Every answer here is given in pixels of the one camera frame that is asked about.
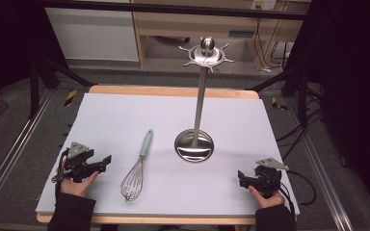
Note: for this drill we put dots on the light wooden desk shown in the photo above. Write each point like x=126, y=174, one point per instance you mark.
x=186, y=27

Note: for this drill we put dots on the wooden table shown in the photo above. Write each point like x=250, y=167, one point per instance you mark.
x=173, y=92

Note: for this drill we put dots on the black metal stand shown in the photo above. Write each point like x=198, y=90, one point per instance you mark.
x=34, y=89
x=302, y=93

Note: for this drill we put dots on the white table mat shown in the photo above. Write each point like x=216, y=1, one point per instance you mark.
x=224, y=179

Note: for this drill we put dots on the yellow-black striped tape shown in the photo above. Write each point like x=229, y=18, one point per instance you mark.
x=277, y=104
x=70, y=97

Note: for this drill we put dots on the dark curtain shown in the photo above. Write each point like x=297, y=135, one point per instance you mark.
x=6, y=48
x=353, y=80

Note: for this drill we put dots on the aluminium floor rail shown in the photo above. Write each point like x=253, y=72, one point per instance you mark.
x=16, y=144
x=324, y=179

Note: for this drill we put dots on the person's right hand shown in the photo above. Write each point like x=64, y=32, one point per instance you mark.
x=268, y=202

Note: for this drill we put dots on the white cabinet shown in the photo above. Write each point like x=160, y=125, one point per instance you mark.
x=90, y=32

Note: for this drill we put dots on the steel utensil stand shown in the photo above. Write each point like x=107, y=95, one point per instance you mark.
x=200, y=102

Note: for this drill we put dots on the person's left hand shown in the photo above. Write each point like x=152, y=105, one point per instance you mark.
x=77, y=187

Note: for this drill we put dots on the white wall power outlet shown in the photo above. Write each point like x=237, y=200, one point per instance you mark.
x=263, y=4

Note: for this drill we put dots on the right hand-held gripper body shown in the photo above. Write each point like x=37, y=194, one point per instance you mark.
x=268, y=178

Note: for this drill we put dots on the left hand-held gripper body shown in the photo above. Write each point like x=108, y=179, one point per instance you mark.
x=77, y=165

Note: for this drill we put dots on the black horizontal frame bar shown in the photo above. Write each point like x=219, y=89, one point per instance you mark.
x=173, y=9

